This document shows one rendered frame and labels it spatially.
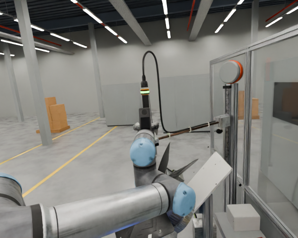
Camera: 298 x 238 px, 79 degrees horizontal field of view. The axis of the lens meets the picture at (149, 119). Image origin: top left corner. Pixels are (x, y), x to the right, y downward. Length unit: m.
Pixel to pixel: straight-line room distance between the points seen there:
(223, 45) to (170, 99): 7.96
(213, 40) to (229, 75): 12.20
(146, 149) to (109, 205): 0.20
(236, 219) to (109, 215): 1.12
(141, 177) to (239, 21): 13.81
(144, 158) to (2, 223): 0.33
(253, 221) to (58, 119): 8.54
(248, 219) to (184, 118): 5.38
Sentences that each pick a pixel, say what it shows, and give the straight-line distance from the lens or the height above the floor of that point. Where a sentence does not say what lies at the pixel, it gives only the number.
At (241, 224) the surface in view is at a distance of 1.46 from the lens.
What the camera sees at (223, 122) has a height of 1.55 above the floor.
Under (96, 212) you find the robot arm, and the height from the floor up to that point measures 1.62.
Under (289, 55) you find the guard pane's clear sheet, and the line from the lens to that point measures 1.16.
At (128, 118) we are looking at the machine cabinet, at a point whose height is 0.36.
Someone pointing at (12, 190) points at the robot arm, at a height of 1.66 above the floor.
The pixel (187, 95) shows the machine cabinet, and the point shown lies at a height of 1.35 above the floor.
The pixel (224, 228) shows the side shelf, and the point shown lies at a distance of 1.49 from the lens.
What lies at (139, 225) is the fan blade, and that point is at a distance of 1.01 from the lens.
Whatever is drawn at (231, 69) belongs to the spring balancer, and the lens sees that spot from 1.38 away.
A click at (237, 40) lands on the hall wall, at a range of 13.91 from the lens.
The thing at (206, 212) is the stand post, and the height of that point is 1.03.
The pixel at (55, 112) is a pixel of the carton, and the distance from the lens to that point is 9.13.
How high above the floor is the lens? 1.84
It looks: 11 degrees down
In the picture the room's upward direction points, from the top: 4 degrees counter-clockwise
